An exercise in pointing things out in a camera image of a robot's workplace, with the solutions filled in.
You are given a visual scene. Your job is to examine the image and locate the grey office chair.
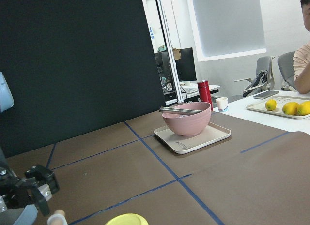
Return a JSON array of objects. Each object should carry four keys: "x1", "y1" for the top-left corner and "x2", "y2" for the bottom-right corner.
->
[{"x1": 240, "y1": 51, "x2": 296, "y2": 97}]

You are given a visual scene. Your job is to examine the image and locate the black monitor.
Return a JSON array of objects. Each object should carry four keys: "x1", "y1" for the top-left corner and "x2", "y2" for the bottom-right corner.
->
[{"x1": 175, "y1": 47, "x2": 197, "y2": 81}]

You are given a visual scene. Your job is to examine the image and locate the red bottle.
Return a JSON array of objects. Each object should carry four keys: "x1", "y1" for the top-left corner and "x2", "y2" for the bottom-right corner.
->
[{"x1": 197, "y1": 80, "x2": 213, "y2": 110}]

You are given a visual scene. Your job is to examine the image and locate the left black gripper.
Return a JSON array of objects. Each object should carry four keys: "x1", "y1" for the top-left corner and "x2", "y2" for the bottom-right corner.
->
[{"x1": 0, "y1": 149, "x2": 60, "y2": 216}]

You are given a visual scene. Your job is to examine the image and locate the yellow cup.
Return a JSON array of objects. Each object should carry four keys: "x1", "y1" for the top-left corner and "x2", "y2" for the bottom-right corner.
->
[{"x1": 106, "y1": 213, "x2": 148, "y2": 225}]

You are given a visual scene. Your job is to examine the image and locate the smartphone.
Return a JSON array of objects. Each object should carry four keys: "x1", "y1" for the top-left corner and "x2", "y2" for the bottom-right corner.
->
[{"x1": 253, "y1": 90, "x2": 279, "y2": 100}]

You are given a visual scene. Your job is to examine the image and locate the person in peach shirt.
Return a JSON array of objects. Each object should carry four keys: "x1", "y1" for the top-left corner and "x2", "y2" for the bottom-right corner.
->
[{"x1": 293, "y1": 0, "x2": 310, "y2": 94}]

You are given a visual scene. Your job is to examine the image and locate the lemon on tray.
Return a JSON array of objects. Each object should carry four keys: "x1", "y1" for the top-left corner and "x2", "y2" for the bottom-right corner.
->
[
  {"x1": 297, "y1": 101, "x2": 310, "y2": 116},
  {"x1": 282, "y1": 102, "x2": 299, "y2": 115},
  {"x1": 265, "y1": 99, "x2": 277, "y2": 111}
]

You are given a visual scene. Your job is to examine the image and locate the metal tongs in bowl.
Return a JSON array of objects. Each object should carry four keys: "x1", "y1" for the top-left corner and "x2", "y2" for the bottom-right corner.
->
[{"x1": 159, "y1": 107, "x2": 202, "y2": 115}]

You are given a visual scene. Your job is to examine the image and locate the beige tray with lemons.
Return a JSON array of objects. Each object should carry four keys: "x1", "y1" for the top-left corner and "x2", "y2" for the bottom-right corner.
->
[{"x1": 246, "y1": 96, "x2": 310, "y2": 119}]

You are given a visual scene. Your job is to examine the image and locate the beige plastic tray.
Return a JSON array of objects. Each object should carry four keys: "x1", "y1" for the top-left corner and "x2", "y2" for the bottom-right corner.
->
[{"x1": 154, "y1": 122, "x2": 232, "y2": 154}]

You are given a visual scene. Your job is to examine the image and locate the aluminium frame post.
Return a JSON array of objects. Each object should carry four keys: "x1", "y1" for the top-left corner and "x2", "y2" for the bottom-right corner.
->
[{"x1": 156, "y1": 0, "x2": 184, "y2": 104}]

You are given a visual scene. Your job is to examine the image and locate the pink ribbed bowl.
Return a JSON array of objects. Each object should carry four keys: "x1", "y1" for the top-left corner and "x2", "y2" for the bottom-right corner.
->
[{"x1": 159, "y1": 102, "x2": 211, "y2": 136}]

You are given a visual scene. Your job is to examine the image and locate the white paper cup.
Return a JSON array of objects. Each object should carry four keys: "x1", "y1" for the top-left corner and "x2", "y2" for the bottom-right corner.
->
[{"x1": 216, "y1": 97, "x2": 228, "y2": 112}]

